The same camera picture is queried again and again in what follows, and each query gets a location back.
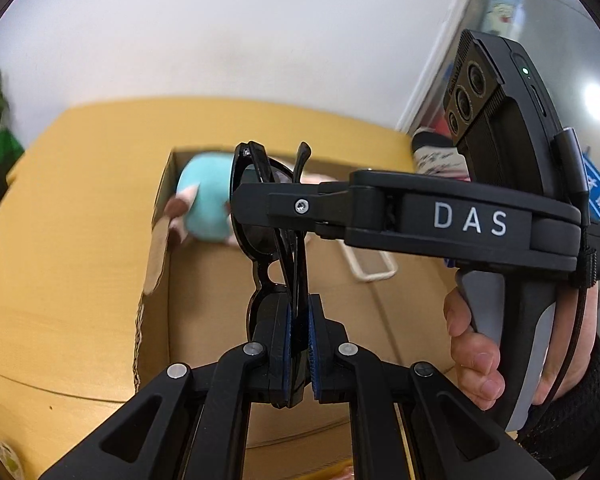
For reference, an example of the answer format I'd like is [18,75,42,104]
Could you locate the grey door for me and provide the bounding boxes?
[400,0,600,261]

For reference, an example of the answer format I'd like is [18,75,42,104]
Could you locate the teal and pink plush toy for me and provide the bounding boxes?
[166,152,341,248]

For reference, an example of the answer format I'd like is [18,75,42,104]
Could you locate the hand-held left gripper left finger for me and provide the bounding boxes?
[40,292,293,480]

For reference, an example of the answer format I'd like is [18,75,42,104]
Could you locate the white phone case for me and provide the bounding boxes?
[345,247,398,283]

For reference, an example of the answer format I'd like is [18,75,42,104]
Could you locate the cartoon wall poster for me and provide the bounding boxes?
[485,0,523,36]

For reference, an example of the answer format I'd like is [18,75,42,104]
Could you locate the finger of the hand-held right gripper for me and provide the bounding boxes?
[231,181,353,231]
[312,221,348,241]

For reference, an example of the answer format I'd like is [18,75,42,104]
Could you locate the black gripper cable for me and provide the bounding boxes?
[530,129,598,408]

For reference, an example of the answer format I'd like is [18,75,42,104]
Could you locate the person's right hand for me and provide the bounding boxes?
[444,280,600,411]

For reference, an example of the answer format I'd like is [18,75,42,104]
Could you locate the black sunglasses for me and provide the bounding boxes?
[229,141,313,408]

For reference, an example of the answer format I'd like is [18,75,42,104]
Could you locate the person's right forearm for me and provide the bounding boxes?
[517,330,600,480]

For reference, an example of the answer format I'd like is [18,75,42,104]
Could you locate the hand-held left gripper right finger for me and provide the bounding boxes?
[307,294,553,480]

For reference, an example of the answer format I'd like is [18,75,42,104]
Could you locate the brown cardboard box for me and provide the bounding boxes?
[132,146,461,480]

